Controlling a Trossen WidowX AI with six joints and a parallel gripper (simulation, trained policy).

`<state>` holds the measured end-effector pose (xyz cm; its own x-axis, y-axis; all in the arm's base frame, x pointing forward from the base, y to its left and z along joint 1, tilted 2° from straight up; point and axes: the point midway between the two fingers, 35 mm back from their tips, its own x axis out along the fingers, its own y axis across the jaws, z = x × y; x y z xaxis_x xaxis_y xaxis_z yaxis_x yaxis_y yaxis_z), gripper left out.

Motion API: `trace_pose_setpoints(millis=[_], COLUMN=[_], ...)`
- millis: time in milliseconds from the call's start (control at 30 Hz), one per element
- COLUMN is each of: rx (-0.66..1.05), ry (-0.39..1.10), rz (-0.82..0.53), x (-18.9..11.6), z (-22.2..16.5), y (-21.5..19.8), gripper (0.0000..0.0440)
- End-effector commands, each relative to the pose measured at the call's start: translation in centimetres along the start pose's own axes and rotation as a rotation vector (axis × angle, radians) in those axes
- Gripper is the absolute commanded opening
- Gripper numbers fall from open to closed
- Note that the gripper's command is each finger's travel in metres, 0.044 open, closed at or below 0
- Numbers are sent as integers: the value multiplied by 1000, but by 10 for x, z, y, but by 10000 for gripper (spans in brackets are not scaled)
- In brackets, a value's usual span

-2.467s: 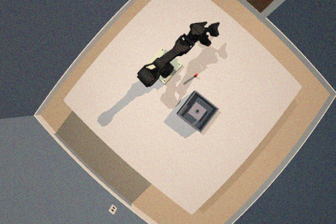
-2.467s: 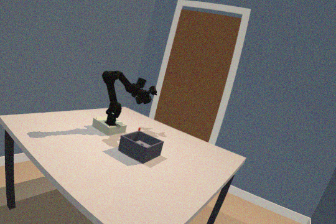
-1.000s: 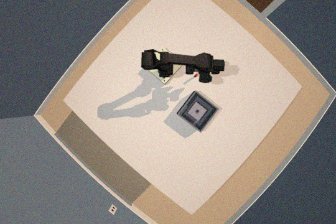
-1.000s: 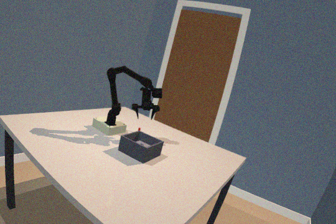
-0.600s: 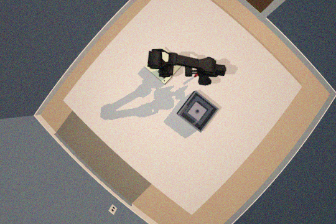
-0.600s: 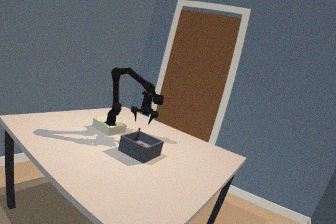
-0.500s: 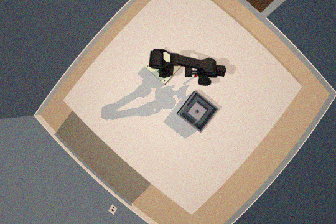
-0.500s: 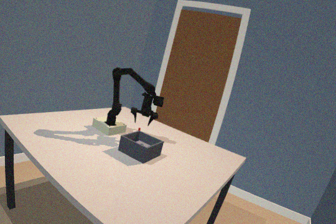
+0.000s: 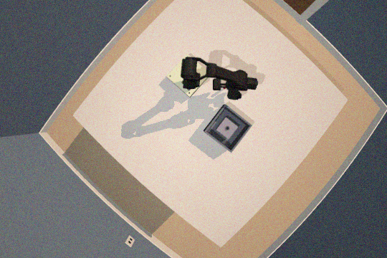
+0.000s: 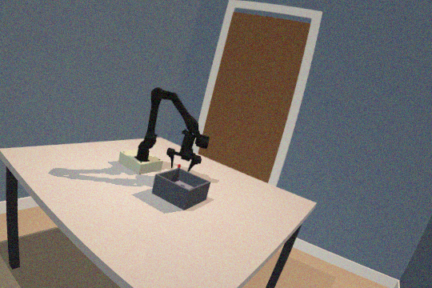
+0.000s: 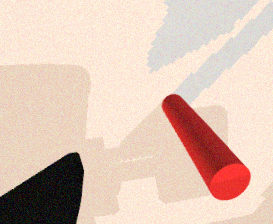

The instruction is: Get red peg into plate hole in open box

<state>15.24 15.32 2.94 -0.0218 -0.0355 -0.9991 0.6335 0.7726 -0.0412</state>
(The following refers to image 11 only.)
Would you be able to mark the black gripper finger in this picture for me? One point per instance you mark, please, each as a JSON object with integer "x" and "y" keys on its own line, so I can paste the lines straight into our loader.
{"x": 51, "y": 196}

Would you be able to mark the red peg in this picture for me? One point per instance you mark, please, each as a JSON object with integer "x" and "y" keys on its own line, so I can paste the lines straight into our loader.
{"x": 223, "y": 173}

